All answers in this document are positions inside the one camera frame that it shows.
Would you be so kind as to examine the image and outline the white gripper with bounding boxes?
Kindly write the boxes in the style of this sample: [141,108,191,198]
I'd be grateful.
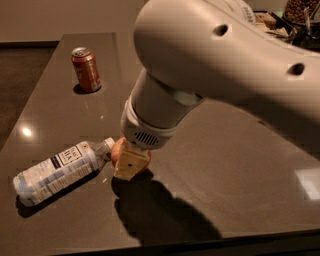
[114,99,177,181]

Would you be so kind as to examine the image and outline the red apple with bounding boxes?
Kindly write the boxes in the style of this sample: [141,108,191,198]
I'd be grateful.
[111,137,151,173]

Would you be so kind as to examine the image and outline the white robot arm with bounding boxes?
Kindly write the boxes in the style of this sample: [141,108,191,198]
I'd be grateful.
[114,0,320,180]

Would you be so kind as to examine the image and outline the blue label plastic bottle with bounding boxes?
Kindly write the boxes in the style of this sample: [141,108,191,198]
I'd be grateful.
[13,137,115,207]

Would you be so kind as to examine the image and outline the orange soda can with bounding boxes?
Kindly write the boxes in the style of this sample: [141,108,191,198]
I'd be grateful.
[71,47,102,93]

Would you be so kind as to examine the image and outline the jar of brown snacks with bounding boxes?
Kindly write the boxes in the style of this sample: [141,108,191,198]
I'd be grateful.
[283,0,320,25]

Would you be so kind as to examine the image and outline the black wire basket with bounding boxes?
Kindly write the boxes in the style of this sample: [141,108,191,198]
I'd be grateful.
[254,11,298,43]

